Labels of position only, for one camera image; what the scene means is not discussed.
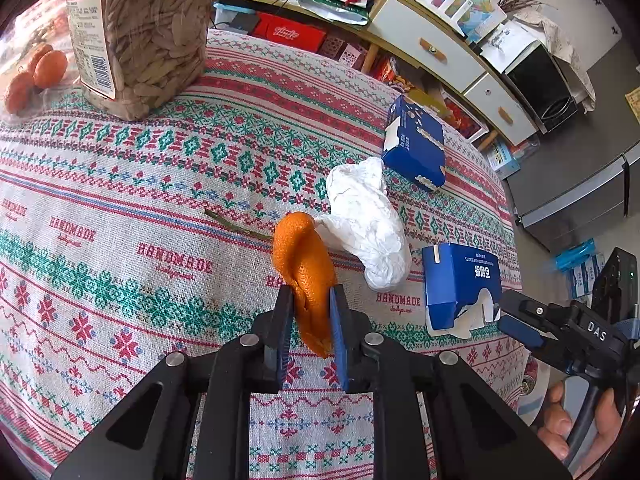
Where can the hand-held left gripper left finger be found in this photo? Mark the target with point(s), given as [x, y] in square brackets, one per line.
[280, 330]

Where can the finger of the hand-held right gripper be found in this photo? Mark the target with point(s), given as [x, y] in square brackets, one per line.
[520, 332]
[530, 306]

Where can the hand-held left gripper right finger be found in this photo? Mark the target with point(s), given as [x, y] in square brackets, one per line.
[339, 345]

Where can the red drink can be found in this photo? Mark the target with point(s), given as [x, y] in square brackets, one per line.
[529, 374]

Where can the orange peel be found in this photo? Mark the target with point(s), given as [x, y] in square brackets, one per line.
[305, 270]

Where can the blue carton with torn flap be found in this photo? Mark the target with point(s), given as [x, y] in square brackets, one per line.
[460, 280]

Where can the white paper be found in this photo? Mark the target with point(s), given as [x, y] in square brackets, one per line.
[365, 225]

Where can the blue dotted carton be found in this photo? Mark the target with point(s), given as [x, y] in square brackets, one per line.
[417, 155]

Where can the person's right hand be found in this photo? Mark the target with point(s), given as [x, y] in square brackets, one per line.
[555, 415]

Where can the thin green stem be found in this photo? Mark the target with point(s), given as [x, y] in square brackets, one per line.
[235, 225]

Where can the grey refrigerator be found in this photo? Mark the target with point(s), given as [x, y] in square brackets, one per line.
[575, 195]

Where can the blue and white box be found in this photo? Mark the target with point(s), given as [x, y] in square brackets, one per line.
[500, 157]

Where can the patterned woven tablecloth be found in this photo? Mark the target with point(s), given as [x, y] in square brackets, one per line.
[150, 185]

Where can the white box with red picture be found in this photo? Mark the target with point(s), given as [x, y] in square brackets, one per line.
[462, 115]

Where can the white drawer beside microwave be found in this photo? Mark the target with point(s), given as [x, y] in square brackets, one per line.
[492, 100]

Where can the black microwave oven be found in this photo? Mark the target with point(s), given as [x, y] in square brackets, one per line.
[537, 85]

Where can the yellow cardboard box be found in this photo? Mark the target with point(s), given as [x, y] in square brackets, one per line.
[430, 101]

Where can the pale patterned cloth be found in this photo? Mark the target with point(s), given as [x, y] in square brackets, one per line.
[570, 60]

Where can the orange cartoon snack bag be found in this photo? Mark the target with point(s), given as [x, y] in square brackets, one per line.
[397, 74]

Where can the pink perforated box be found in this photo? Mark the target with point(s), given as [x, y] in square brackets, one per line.
[354, 55]
[332, 46]

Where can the wooden cabinet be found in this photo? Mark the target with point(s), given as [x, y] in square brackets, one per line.
[370, 57]

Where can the flat red box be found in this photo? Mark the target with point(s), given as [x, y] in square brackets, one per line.
[285, 32]

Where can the wide white cabinet drawer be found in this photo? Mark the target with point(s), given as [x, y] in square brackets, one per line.
[415, 30]

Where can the white slatted rack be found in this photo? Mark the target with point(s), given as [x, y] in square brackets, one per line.
[462, 12]

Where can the colourful map poster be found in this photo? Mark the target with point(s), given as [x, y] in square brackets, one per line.
[482, 7]

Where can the blue plastic bin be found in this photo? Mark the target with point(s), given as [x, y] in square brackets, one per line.
[235, 16]

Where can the clear jar of seeds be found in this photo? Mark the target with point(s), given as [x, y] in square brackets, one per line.
[145, 35]

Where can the white and green bag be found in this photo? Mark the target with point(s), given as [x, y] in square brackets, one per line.
[322, 4]

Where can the orange fruit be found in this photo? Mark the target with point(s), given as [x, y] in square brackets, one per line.
[50, 67]
[20, 92]
[37, 51]

